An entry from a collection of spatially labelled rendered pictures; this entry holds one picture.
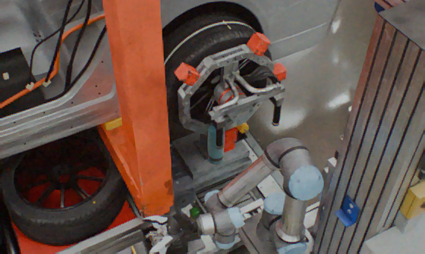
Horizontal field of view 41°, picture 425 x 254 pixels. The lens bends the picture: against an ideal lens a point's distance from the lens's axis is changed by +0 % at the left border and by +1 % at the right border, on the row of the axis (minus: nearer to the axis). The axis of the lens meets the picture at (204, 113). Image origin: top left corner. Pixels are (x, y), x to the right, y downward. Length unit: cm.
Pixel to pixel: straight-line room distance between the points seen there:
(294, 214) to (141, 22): 88
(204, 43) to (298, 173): 110
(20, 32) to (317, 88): 215
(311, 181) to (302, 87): 243
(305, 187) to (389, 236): 37
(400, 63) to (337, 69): 288
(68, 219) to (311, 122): 190
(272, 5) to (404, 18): 152
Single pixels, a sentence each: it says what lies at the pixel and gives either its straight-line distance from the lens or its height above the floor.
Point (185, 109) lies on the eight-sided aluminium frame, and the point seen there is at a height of 87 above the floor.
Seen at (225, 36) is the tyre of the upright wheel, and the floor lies 118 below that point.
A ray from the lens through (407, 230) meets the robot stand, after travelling 216.
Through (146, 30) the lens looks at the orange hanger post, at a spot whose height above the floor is 170.
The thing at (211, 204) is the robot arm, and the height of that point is 115.
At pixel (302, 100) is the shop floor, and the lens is 424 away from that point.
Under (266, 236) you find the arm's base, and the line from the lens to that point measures 248.
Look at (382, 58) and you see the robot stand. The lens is 169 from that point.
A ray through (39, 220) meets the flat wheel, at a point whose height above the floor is 50.
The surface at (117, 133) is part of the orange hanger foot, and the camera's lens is 309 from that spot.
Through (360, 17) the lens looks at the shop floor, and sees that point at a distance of 509.
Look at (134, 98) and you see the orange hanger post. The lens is 225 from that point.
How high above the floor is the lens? 298
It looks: 47 degrees down
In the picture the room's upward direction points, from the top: straight up
